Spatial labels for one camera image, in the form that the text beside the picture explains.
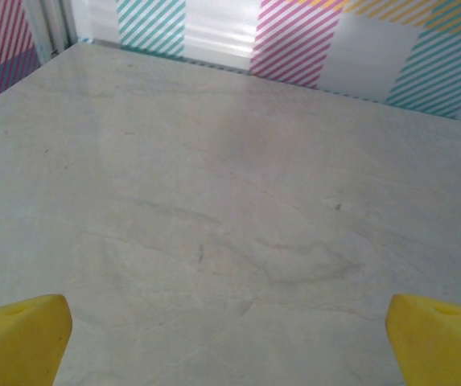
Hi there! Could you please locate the aluminium frame post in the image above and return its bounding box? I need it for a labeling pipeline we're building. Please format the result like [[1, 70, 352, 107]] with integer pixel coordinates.
[[24, 0, 78, 57]]

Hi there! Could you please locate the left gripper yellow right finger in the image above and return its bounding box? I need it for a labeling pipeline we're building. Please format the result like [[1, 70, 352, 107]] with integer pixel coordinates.
[[385, 293, 461, 386]]

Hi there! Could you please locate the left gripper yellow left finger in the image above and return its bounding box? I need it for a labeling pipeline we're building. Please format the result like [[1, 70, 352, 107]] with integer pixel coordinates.
[[0, 294, 73, 386]]

